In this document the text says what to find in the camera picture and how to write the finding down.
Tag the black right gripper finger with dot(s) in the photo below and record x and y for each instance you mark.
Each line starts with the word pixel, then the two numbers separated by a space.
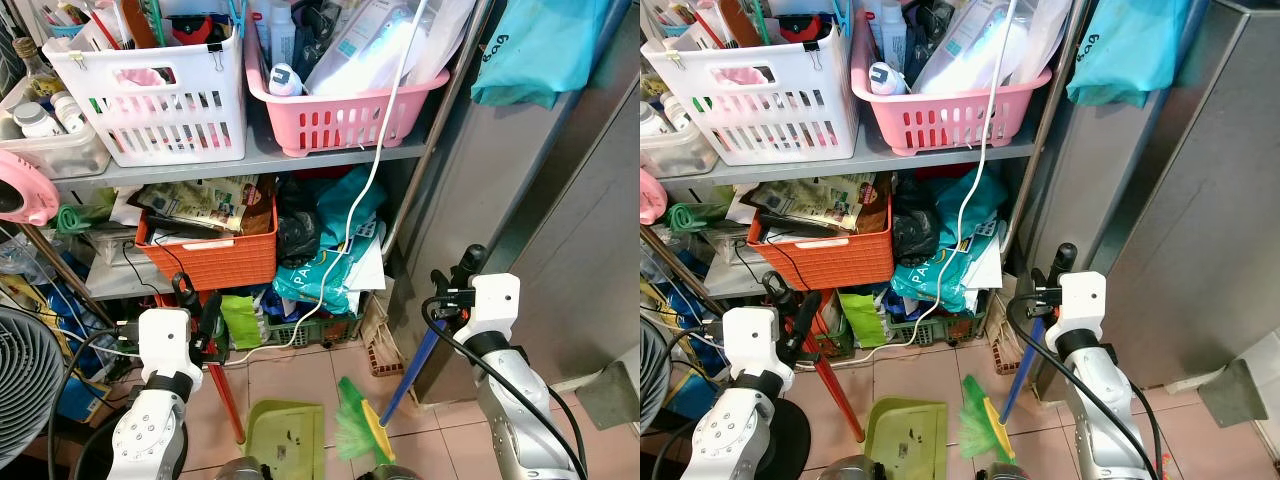
pixel 1066 259
pixel 474 261
pixel 440 283
pixel 1038 281

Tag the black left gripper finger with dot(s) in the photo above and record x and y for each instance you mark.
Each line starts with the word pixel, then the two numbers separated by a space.
pixel 185 290
pixel 807 315
pixel 776 287
pixel 212 312

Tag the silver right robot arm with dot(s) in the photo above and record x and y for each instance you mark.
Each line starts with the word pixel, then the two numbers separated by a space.
pixel 515 412
pixel 1106 412

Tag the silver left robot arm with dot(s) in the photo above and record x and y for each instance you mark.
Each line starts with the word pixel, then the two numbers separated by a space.
pixel 730 437
pixel 148 432

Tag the bright green plastic bag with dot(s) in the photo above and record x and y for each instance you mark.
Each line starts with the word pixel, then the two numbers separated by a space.
pixel 862 320
pixel 240 322

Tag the orange plastic basket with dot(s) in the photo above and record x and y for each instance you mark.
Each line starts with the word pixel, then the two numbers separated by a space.
pixel 830 262
pixel 215 262

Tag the brown plastic crate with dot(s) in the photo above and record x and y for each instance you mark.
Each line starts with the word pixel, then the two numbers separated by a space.
pixel 380 342
pixel 1006 342

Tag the printed food packages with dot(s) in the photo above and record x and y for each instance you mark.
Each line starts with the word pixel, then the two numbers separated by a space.
pixel 815 200
pixel 200 205

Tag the stainless steel cabinet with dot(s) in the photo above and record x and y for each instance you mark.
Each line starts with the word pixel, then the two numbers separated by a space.
pixel 1180 250
pixel 560 250

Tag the black round fan base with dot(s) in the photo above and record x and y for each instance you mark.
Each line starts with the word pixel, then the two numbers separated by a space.
pixel 792 440

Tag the dark green plastic crate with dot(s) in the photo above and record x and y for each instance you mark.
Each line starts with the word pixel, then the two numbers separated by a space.
pixel 935 330
pixel 310 332

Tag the teal plastic package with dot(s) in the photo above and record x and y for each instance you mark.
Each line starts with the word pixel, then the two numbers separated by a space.
pixel 320 275
pixel 930 277

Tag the black plastic bag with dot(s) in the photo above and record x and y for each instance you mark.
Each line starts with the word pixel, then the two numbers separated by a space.
pixel 297 232
pixel 912 230

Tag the grey robot left knee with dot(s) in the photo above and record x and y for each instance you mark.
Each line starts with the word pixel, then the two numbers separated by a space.
pixel 850 470
pixel 240 471

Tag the grey robot knee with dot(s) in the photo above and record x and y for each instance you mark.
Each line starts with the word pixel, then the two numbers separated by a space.
pixel 1000 473
pixel 378 473
pixel 240 471
pixel 850 470

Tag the grey electric fan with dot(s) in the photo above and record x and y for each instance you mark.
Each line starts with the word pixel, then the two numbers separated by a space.
pixel 652 375
pixel 25 385

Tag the grey metal shelf rack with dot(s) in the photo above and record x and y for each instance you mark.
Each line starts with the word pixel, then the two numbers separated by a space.
pixel 330 161
pixel 945 161

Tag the pink round plastic object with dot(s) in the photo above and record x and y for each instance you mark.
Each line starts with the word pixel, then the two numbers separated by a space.
pixel 650 198
pixel 22 190

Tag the clear plastic container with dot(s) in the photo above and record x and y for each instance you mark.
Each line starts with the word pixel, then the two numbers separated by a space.
pixel 55 155
pixel 680 155

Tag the white plastic basket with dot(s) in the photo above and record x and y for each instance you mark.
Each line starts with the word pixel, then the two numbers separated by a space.
pixel 150 110
pixel 760 110

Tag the grey metal plate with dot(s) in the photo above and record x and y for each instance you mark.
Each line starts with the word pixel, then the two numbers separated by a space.
pixel 1235 392
pixel 610 396

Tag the grey robot right knee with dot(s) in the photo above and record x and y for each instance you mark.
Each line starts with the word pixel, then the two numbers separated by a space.
pixel 1000 473
pixel 378 473

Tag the pink plastic basket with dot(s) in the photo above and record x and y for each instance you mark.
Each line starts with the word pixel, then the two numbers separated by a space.
pixel 945 118
pixel 340 118

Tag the teal cloth bag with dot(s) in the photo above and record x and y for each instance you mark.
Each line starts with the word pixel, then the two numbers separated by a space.
pixel 1130 45
pixel 540 50

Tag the white box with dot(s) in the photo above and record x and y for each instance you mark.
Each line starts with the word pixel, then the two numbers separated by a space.
pixel 1268 350

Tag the white plastic bags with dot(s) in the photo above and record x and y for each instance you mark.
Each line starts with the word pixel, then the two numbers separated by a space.
pixel 372 50
pixel 975 45

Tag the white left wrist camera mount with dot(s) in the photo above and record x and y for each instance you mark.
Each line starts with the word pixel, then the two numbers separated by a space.
pixel 752 338
pixel 165 338

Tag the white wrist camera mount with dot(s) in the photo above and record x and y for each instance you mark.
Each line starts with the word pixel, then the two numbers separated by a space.
pixel 165 338
pixel 496 302
pixel 752 338
pixel 1086 300

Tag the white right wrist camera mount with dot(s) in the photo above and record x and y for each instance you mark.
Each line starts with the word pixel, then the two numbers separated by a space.
pixel 496 302
pixel 1086 300

